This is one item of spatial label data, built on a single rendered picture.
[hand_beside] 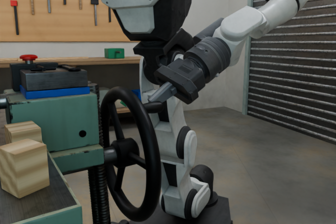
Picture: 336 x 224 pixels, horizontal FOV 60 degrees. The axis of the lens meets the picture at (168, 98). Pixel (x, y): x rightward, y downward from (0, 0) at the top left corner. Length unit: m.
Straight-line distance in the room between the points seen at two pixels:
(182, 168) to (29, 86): 0.89
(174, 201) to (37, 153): 1.15
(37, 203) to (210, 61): 0.46
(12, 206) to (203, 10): 4.35
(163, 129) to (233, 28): 0.63
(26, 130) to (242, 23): 0.51
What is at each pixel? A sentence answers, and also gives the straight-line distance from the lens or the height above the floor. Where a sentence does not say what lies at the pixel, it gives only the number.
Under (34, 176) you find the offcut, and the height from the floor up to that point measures 0.92.
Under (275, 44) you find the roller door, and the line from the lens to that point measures 3.94.
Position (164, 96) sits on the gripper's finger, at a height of 0.93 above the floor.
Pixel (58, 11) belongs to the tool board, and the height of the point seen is 1.40.
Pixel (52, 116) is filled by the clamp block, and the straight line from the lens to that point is 0.50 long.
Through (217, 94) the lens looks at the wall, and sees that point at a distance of 4.76.
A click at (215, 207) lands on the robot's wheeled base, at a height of 0.17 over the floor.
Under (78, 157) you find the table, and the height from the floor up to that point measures 0.86.
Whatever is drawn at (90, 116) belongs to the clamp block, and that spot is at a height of 0.92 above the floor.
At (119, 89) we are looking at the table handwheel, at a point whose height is 0.95.
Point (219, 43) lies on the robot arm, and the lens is 0.67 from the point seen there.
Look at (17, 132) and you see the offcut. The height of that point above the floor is 0.94.
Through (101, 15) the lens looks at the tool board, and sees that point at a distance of 3.95.
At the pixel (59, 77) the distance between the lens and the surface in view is 0.50.
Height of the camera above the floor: 1.05
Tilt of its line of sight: 11 degrees down
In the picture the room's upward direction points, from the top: straight up
